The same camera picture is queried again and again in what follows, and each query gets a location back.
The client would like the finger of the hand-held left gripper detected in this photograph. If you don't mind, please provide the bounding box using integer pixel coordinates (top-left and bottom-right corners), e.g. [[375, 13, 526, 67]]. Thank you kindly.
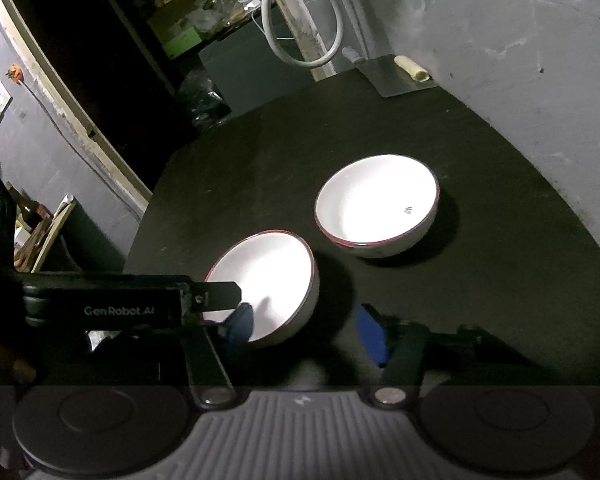
[[182, 280, 242, 315]]

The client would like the green box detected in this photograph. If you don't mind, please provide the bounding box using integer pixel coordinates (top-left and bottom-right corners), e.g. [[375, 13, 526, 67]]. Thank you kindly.
[[161, 25, 202, 58]]

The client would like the dark glass bottle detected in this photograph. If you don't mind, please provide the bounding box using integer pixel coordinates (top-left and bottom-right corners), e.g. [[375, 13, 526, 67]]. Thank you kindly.
[[5, 182, 51, 221]]

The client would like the white flexible hose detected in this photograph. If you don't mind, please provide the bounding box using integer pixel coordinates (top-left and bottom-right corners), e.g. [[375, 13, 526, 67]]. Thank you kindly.
[[261, 0, 366, 67]]

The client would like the person's left hand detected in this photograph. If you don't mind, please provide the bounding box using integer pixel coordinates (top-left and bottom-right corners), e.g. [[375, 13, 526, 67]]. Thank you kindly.
[[0, 342, 37, 385]]

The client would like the black cabinet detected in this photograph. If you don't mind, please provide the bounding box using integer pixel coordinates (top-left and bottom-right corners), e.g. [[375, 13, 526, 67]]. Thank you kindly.
[[198, 20, 316, 118]]

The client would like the pale door frame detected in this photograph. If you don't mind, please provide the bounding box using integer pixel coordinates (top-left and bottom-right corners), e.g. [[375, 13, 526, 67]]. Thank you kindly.
[[0, 0, 153, 211]]

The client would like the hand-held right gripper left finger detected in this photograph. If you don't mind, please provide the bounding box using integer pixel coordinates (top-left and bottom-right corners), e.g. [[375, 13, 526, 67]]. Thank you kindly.
[[182, 302, 255, 407]]

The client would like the black power cable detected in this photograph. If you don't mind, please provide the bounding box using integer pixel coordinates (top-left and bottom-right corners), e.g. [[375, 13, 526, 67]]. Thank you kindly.
[[17, 77, 148, 211]]

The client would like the wooden counter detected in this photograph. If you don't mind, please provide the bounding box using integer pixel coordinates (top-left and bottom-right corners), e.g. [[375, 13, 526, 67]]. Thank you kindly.
[[30, 200, 77, 273]]

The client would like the black plastic bag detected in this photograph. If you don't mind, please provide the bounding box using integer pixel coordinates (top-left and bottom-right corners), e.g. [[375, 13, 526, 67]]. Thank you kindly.
[[177, 70, 231, 136]]

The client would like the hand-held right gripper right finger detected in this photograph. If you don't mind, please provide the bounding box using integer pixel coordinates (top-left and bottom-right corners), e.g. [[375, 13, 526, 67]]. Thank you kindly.
[[357, 304, 531, 407]]

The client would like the cleaver with pale handle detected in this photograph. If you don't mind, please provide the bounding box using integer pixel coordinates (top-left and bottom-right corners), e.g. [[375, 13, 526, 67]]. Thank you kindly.
[[356, 54, 438, 98]]

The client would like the white ceramic bowl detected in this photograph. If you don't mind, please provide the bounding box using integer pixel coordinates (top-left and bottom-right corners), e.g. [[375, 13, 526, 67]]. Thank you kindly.
[[314, 154, 441, 259], [202, 230, 321, 348]]

